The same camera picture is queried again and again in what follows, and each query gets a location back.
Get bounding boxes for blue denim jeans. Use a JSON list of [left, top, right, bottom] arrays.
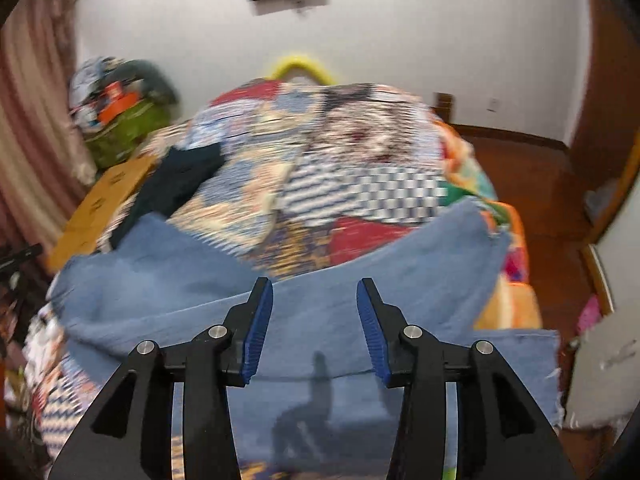
[[51, 198, 560, 476]]

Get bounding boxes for wooden lap desk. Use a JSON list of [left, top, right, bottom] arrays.
[[47, 155, 156, 274]]

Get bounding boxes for striped red gold curtain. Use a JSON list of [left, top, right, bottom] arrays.
[[1, 0, 96, 250]]

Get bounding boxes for orange fleece blanket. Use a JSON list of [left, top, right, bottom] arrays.
[[435, 119, 542, 330]]

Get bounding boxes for green patterned storage box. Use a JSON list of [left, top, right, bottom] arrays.
[[85, 100, 171, 170]]

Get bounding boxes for pile of clothes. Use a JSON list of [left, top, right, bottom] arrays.
[[68, 56, 124, 134]]

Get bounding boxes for orange box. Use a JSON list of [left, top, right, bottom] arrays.
[[99, 92, 141, 125]]

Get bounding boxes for folded black garment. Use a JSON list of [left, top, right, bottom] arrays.
[[110, 143, 224, 249]]

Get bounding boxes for colourful patchwork quilt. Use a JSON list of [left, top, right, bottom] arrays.
[[22, 78, 544, 480]]

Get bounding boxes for brown wooden wardrobe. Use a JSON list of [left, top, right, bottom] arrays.
[[569, 0, 640, 241]]

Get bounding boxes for wooden bed post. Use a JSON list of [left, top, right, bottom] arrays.
[[433, 92, 454, 124]]

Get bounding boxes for white wall socket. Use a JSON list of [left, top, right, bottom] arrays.
[[487, 98, 500, 113]]

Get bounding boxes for yellow padded bed rail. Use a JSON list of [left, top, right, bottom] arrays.
[[267, 54, 336, 86]]

